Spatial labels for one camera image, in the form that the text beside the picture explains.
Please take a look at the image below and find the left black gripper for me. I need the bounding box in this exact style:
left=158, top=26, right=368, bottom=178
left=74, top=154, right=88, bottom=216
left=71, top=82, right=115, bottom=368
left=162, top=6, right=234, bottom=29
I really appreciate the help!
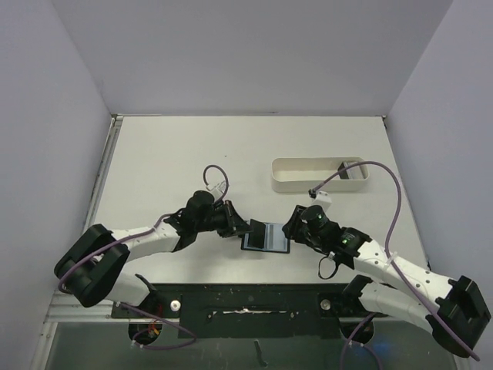
left=195, top=200, right=253, bottom=237

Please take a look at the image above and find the silver VIP credit card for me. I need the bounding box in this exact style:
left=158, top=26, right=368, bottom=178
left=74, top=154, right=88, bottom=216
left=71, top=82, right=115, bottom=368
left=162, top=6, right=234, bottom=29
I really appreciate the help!
left=265, top=224, right=288, bottom=253

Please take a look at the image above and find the black VIP credit card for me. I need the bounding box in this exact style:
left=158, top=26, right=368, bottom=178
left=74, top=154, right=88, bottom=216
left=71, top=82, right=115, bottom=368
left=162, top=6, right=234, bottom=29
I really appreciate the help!
left=247, top=219, right=267, bottom=249

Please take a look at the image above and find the black card holder wallet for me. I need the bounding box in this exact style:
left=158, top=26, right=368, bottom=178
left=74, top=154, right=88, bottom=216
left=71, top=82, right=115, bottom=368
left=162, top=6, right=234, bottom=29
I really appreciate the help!
left=240, top=219, right=290, bottom=254

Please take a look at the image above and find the stack of silver credit cards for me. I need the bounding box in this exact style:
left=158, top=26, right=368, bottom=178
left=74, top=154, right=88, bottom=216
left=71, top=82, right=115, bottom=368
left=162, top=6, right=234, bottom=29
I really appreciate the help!
left=337, top=161, right=365, bottom=180

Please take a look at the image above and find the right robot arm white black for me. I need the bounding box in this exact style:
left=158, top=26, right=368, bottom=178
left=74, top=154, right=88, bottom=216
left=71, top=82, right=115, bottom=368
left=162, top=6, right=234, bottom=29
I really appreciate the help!
left=282, top=205, right=491, bottom=358

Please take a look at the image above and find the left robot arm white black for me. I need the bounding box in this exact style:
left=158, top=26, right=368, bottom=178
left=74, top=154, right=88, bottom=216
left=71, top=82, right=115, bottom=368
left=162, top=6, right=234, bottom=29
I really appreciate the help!
left=54, top=190, right=253, bottom=317

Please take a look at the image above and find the white oblong plastic tray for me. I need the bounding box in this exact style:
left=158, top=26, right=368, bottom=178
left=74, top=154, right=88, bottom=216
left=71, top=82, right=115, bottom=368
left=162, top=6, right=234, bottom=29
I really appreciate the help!
left=271, top=157, right=370, bottom=193

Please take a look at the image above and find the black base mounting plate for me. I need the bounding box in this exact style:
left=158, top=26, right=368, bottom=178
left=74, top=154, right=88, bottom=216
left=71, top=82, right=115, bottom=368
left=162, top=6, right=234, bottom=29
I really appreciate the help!
left=111, top=283, right=388, bottom=340

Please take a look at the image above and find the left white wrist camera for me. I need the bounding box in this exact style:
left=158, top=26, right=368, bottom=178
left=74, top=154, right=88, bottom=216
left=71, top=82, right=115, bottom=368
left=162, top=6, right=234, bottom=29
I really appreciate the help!
left=206, top=180, right=226, bottom=198

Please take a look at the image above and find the black wire loop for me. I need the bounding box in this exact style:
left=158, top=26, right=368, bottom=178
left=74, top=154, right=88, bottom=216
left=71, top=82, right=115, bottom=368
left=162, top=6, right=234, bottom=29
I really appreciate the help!
left=317, top=256, right=342, bottom=281

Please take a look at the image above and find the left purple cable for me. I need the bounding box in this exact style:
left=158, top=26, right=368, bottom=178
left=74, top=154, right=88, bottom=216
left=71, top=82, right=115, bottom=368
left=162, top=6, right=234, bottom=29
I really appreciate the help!
left=57, top=165, right=231, bottom=351

